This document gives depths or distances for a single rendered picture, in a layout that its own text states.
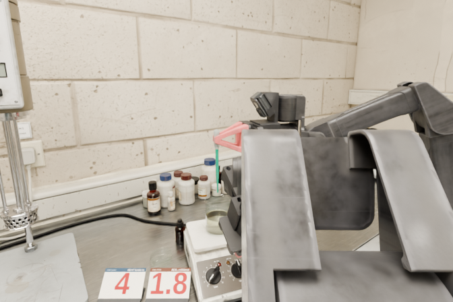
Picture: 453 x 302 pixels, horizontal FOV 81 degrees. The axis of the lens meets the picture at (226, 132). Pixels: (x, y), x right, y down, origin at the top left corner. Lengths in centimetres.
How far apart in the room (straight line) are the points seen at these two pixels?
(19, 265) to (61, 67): 56
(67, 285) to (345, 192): 67
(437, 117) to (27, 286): 94
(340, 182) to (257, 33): 121
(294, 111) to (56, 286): 66
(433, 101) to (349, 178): 52
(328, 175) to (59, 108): 92
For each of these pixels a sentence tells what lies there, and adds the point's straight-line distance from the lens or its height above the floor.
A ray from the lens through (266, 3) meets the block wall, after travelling 142.
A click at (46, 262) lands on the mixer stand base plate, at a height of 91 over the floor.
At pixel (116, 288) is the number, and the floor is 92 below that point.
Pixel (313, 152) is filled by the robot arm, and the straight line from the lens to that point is 17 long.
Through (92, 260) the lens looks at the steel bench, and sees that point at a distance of 82.
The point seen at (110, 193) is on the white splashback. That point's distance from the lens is 105.
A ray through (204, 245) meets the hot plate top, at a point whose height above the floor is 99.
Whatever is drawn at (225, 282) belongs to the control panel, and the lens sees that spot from 63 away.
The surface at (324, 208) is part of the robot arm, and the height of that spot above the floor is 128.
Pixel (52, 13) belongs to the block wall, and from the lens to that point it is 102.
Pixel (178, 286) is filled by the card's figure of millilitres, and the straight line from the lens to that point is 66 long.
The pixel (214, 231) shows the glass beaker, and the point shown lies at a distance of 67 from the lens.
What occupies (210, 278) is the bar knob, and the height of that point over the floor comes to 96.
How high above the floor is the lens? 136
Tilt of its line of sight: 12 degrees down
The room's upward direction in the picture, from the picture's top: straight up
